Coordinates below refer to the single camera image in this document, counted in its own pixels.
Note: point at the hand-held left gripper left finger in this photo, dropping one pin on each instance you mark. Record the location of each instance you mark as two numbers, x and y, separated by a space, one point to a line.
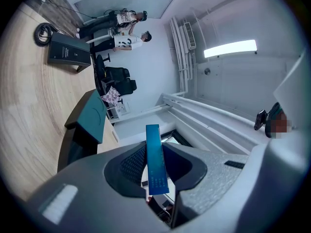
92 190

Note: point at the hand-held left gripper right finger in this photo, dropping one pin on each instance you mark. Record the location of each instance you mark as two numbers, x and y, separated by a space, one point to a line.
213 178

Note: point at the blue box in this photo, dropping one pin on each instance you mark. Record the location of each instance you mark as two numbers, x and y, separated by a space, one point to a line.
155 159

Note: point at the teal storage bin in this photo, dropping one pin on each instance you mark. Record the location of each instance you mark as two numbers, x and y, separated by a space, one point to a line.
90 113

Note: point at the white side table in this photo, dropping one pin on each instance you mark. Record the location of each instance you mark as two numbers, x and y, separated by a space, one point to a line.
120 110

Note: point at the pink checkered cloth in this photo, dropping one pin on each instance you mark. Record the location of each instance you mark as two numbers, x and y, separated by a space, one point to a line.
110 96

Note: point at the round ceiling sensor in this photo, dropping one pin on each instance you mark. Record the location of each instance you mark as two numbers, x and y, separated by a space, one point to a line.
207 71

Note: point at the black office chair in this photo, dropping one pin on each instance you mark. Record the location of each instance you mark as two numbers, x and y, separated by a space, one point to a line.
127 87
116 73

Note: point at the white ceiling pipes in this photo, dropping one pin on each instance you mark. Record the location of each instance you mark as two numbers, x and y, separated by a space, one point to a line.
181 57

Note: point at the long ceiling light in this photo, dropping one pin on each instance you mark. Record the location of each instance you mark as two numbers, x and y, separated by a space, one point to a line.
229 48

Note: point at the black slanted device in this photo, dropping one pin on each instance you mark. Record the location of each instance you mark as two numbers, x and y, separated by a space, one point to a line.
68 51

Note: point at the white air vent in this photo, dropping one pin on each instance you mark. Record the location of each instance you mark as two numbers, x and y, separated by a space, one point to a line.
190 35

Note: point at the black window frame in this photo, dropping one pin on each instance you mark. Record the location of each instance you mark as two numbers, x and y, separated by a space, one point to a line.
177 137

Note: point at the black head-worn camera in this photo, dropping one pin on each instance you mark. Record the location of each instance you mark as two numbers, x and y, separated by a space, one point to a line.
260 120

